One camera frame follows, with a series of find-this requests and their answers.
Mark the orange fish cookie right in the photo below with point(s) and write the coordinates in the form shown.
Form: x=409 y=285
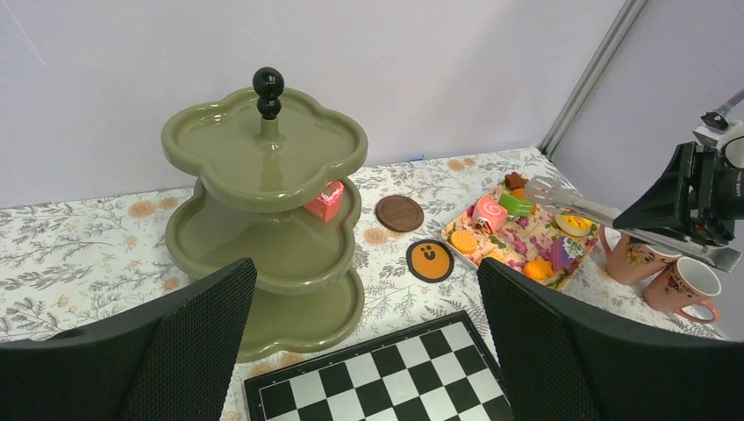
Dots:
x=539 y=270

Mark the dark brown round coaster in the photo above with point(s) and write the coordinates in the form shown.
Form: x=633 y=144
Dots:
x=399 y=213

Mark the floral serving tray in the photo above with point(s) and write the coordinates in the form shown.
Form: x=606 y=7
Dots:
x=521 y=239

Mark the orange smiley face coaster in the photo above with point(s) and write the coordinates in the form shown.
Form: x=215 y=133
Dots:
x=429 y=261

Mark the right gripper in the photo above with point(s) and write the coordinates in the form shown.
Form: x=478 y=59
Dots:
x=719 y=202

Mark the pink cake slice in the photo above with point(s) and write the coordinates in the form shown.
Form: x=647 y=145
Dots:
x=327 y=204

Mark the orange fish cookie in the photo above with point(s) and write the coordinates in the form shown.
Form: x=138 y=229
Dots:
x=539 y=270
x=495 y=254

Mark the small pink mug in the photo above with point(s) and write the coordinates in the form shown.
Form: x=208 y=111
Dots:
x=684 y=283

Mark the purple cake slice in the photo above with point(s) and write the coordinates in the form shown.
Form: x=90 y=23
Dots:
x=563 y=252

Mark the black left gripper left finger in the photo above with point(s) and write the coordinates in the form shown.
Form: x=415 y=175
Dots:
x=171 y=358

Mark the round orange biscuit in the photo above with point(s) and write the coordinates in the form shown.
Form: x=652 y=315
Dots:
x=463 y=241

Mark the black white chessboard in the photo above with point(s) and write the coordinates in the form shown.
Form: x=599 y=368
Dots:
x=438 y=370

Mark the yellow frosted donut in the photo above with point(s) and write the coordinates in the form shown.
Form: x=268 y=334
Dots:
x=573 y=225

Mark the pink swirl roll cake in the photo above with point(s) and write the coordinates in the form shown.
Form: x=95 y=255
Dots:
x=488 y=215

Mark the floral tablecloth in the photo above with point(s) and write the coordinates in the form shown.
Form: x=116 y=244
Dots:
x=69 y=264

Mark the metal serving tongs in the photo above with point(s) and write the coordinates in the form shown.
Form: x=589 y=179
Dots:
x=550 y=193

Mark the green three-tier dessert stand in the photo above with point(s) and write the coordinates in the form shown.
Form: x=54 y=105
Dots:
x=258 y=156

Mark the brown star cookie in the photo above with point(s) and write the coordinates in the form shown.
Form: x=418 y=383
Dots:
x=515 y=180

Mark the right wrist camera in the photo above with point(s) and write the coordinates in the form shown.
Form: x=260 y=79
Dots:
x=715 y=130

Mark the green cake slice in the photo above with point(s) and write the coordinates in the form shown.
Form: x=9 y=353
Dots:
x=515 y=206

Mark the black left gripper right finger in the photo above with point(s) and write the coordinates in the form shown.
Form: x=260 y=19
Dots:
x=563 y=359

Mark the large pink mug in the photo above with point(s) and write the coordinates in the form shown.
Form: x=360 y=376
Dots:
x=628 y=262

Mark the orange fish cookie left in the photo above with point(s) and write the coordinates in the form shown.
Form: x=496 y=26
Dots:
x=495 y=254

